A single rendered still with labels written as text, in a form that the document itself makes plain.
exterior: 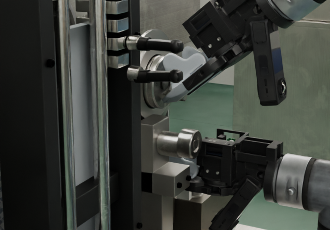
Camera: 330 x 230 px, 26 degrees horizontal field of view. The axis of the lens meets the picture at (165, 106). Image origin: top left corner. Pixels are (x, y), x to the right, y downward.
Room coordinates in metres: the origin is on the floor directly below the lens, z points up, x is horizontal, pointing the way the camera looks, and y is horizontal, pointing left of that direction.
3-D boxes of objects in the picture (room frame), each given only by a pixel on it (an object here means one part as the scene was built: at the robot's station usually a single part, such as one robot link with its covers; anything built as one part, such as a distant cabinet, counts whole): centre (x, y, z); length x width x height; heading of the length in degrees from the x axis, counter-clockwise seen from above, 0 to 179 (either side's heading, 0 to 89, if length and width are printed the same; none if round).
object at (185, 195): (1.09, -0.03, 1.04); 0.02 x 0.01 x 0.02; 63
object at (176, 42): (0.66, 0.01, 1.36); 0.05 x 0.01 x 0.01; 63
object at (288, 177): (0.95, -0.18, 1.11); 0.08 x 0.05 x 0.08; 153
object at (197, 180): (1.00, -0.05, 1.09); 0.09 x 0.05 x 0.02; 64
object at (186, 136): (0.93, -0.03, 1.18); 0.04 x 0.02 x 0.04; 153
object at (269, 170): (0.99, -0.11, 1.12); 0.12 x 0.08 x 0.09; 63
